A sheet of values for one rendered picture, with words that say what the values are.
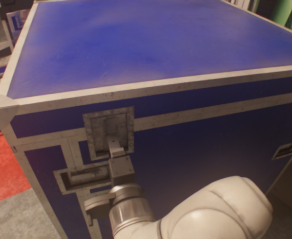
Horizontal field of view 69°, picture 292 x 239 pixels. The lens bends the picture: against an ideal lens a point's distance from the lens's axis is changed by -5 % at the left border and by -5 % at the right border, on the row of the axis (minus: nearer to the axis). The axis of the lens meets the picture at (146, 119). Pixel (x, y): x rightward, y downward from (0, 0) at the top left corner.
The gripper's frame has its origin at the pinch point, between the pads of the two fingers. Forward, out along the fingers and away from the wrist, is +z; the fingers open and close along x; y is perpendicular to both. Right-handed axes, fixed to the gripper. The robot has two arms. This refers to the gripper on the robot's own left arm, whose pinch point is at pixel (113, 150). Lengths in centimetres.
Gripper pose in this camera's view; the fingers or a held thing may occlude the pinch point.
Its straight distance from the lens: 60.5
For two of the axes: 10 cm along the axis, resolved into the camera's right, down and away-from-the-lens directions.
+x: 0.4, -7.6, -6.5
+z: -3.0, -6.3, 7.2
